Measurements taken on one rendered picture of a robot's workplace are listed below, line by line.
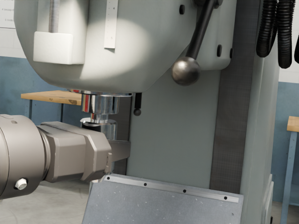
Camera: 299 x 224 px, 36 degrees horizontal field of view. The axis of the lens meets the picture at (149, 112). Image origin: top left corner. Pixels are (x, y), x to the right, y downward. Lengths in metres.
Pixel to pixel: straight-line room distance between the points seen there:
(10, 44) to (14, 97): 0.62
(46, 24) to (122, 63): 0.09
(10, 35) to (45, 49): 5.27
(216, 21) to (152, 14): 0.19
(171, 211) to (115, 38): 0.54
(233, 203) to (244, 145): 0.12
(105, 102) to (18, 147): 0.14
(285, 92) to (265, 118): 3.78
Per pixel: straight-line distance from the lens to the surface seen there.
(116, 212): 0.98
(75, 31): 0.47
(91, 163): 0.52
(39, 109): 5.54
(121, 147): 0.58
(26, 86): 5.61
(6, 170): 0.47
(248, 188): 0.95
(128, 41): 0.48
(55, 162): 0.51
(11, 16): 5.75
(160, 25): 0.50
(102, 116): 0.58
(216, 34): 0.66
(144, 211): 0.96
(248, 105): 0.91
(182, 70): 0.45
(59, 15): 0.47
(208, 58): 0.65
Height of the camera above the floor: 1.36
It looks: 7 degrees down
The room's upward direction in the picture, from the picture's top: 5 degrees clockwise
